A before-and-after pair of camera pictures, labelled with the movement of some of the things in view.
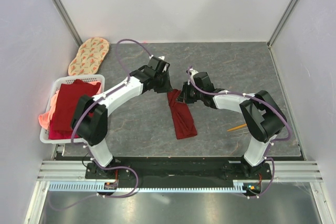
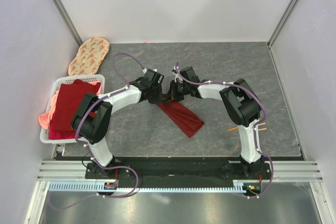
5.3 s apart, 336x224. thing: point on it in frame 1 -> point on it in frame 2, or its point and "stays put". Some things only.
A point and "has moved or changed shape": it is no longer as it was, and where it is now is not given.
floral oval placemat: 88,56 stays put
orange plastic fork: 237,127 stays put
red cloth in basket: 68,98 stays put
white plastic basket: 44,134 stays put
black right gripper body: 193,94 -> 178,89
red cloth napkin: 184,125 has moved or changed shape
